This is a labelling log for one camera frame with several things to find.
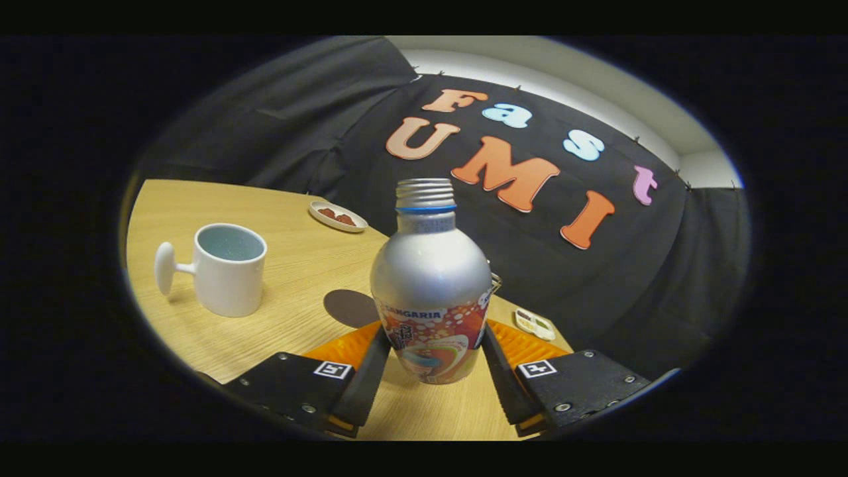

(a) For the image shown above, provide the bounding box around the silver juice bottle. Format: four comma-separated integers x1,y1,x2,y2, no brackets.
370,178,494,386

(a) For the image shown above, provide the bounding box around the white cup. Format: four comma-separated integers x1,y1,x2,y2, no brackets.
154,223,268,318

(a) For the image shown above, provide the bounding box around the brown round coaster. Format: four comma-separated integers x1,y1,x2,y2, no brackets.
323,289,382,329

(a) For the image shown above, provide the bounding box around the small white snack plate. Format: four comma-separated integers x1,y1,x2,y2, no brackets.
309,201,369,234

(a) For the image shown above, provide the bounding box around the small white divided dish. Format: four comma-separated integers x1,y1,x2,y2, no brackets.
515,308,557,342

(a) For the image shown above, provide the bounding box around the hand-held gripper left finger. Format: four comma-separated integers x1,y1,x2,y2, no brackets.
222,320,392,439

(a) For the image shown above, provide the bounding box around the wooden table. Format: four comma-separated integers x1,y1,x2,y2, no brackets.
125,179,574,441

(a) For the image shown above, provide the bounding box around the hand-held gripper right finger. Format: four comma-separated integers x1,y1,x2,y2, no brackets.
482,319,682,438

